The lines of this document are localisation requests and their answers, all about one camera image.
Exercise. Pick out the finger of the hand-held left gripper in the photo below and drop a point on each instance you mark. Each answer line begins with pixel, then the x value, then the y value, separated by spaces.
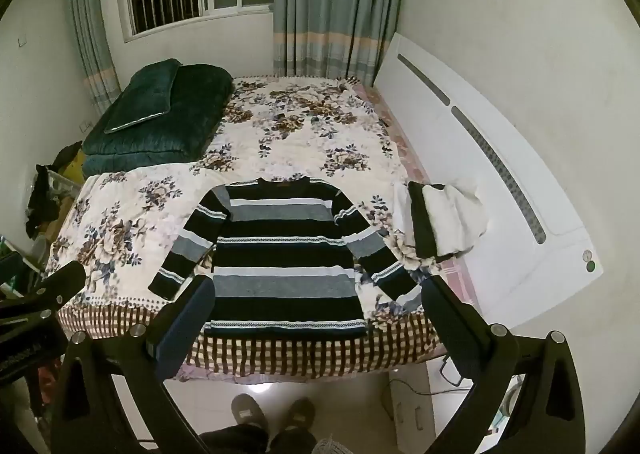
pixel 60 284

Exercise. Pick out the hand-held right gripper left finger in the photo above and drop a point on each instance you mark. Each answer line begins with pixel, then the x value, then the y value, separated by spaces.
pixel 184 329

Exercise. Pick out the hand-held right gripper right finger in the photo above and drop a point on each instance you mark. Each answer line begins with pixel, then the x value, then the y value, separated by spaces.
pixel 449 321

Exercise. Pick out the black grey white striped sweater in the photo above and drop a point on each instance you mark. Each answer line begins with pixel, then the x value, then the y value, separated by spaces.
pixel 285 259

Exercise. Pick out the dark hanging clothes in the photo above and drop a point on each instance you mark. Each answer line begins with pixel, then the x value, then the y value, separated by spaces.
pixel 42 199

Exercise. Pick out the pink bed sheet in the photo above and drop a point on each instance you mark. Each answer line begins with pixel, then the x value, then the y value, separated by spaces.
pixel 452 275

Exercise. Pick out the white bedside cabinet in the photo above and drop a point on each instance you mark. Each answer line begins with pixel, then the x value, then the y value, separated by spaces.
pixel 415 414

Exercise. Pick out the folded black garment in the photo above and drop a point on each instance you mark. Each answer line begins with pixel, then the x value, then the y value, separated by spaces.
pixel 425 224

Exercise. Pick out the folded white garment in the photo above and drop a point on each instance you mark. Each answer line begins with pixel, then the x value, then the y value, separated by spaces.
pixel 457 219

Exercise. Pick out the grey slipper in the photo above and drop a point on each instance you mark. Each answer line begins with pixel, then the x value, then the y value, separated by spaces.
pixel 299 418
pixel 249 414

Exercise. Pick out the dark green pillow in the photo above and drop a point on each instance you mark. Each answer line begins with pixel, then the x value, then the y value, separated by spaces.
pixel 142 94

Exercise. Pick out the dark green folded quilt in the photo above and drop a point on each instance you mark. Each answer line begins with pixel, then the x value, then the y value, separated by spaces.
pixel 200 104

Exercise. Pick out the floral blanket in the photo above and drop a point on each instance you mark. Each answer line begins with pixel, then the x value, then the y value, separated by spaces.
pixel 300 134

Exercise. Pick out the narrow grey-green curtain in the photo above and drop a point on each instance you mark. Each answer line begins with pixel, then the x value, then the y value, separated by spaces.
pixel 92 34

